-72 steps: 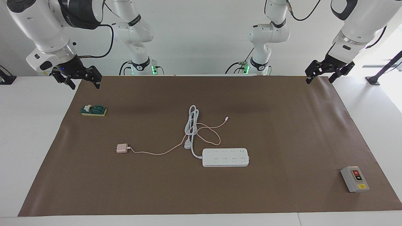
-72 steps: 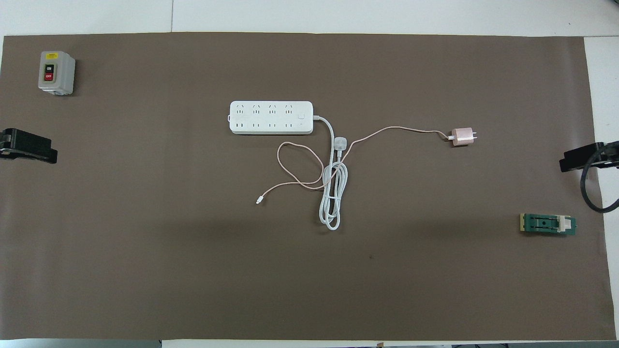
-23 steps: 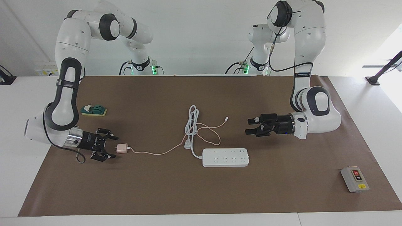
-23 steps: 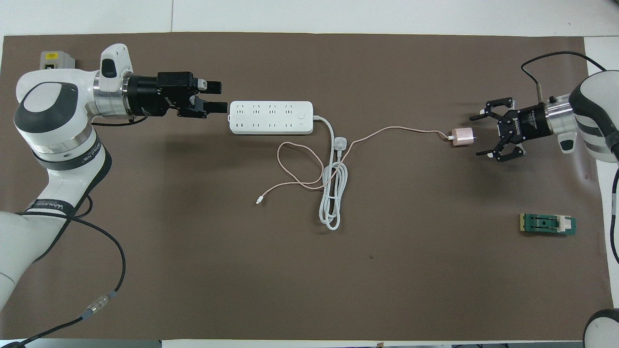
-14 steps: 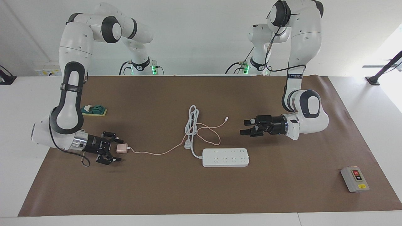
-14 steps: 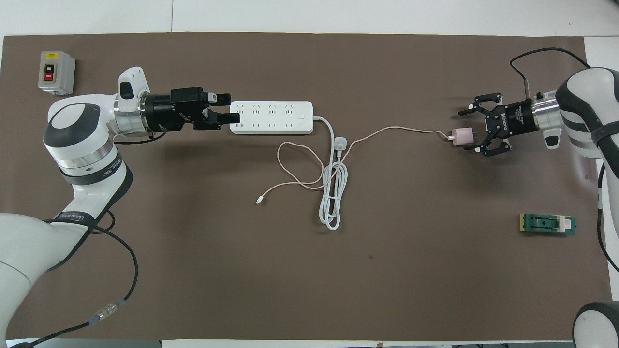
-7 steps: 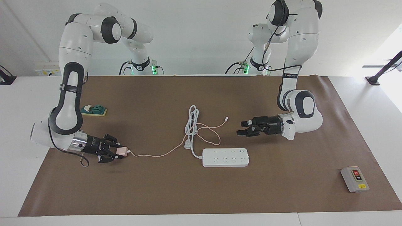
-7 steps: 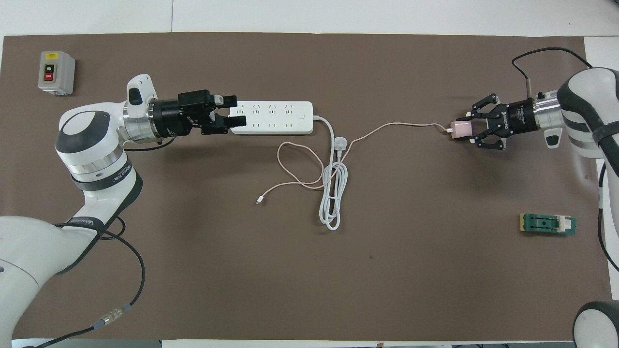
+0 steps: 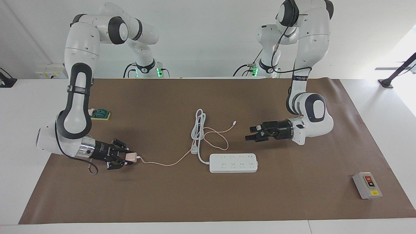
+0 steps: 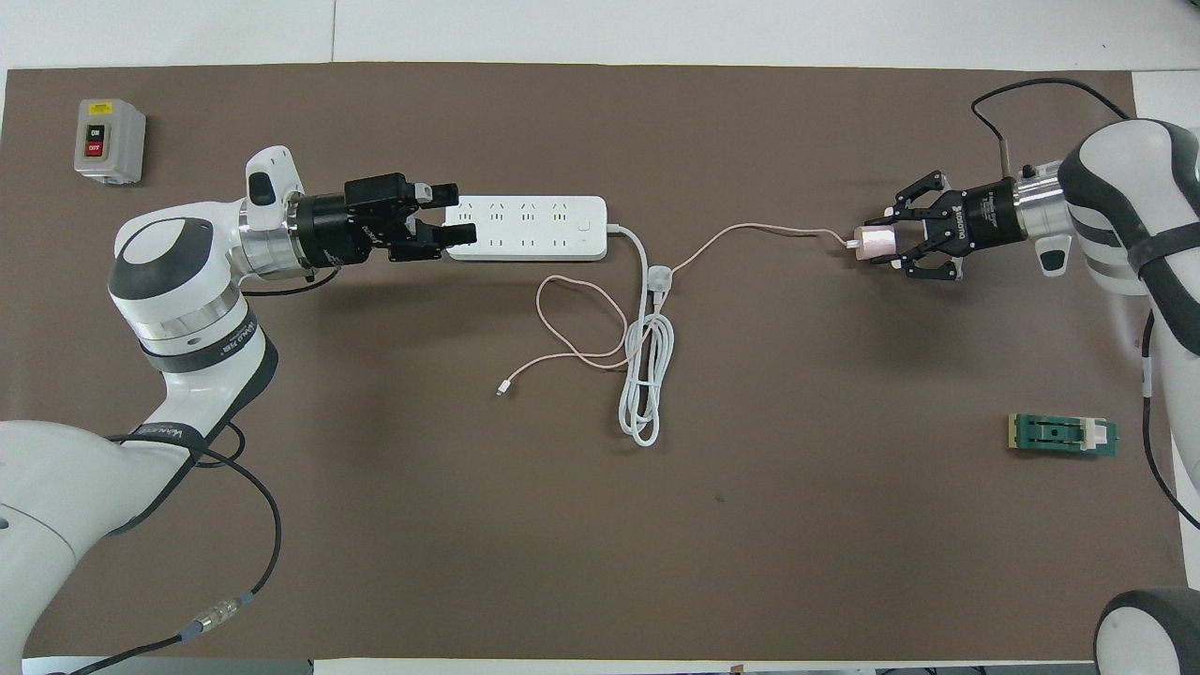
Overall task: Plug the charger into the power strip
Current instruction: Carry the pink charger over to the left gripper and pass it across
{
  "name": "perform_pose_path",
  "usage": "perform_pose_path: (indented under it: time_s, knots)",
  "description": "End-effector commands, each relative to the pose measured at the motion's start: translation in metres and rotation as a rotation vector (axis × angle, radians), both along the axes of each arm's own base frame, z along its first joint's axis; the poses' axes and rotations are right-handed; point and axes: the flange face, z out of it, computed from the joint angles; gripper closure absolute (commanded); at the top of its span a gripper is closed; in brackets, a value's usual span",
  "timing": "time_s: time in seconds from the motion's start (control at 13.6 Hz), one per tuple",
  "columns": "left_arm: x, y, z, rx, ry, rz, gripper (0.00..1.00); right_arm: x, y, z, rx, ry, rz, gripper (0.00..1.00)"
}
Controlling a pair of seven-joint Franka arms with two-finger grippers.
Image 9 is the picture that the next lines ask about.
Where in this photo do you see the white wall outlet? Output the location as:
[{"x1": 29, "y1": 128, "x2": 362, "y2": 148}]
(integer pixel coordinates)
[{"x1": 35, "y1": 63, "x2": 69, "y2": 79}]

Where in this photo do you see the white power strip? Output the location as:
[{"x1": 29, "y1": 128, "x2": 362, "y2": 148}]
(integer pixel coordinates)
[{"x1": 209, "y1": 153, "x2": 258, "y2": 173}]

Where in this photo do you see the black left base cable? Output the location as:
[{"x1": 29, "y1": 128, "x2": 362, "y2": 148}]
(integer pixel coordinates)
[{"x1": 233, "y1": 49, "x2": 264, "y2": 77}]

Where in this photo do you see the brown table mat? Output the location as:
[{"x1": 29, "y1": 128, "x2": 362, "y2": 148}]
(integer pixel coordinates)
[{"x1": 19, "y1": 78, "x2": 416, "y2": 225}]

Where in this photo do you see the black base cable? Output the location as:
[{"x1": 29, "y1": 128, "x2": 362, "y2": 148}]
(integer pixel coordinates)
[
  {"x1": 233, "y1": 49, "x2": 264, "y2": 77},
  {"x1": 123, "y1": 63, "x2": 137, "y2": 78}
]

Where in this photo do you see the black right base cable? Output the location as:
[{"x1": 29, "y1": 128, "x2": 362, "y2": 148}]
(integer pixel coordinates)
[{"x1": 123, "y1": 63, "x2": 137, "y2": 78}]

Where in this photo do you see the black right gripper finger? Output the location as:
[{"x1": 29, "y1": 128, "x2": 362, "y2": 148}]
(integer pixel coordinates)
[
  {"x1": 107, "y1": 159, "x2": 134, "y2": 170},
  {"x1": 112, "y1": 139, "x2": 134, "y2": 154}
]

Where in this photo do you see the black camera stand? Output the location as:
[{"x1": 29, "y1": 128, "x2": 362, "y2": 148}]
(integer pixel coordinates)
[{"x1": 378, "y1": 52, "x2": 416, "y2": 89}]

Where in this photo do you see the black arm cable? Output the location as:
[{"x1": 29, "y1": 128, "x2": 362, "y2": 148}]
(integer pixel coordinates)
[
  {"x1": 271, "y1": 13, "x2": 312, "y2": 74},
  {"x1": 55, "y1": 112, "x2": 98, "y2": 175}
]

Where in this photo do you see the grey on-off switch box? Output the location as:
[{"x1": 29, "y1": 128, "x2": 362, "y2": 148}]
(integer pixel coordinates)
[{"x1": 352, "y1": 172, "x2": 383, "y2": 200}]

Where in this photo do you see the white power strip cord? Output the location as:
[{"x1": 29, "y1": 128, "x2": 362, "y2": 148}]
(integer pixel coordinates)
[{"x1": 190, "y1": 109, "x2": 211, "y2": 165}]

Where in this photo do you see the green knife switch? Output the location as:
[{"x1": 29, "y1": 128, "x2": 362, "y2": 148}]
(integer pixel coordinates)
[{"x1": 88, "y1": 108, "x2": 111, "y2": 121}]

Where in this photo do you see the pink charging cable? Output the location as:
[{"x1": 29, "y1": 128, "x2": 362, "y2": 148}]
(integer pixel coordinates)
[{"x1": 138, "y1": 121, "x2": 237, "y2": 167}]

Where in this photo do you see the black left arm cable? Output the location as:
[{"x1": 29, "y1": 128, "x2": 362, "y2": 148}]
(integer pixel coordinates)
[{"x1": 271, "y1": 13, "x2": 312, "y2": 74}]

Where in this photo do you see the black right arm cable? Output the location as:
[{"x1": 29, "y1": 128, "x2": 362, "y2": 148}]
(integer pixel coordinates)
[{"x1": 55, "y1": 112, "x2": 98, "y2": 175}]

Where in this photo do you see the black table clamp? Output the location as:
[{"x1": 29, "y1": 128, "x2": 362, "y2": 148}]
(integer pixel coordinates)
[{"x1": 0, "y1": 68, "x2": 17, "y2": 88}]

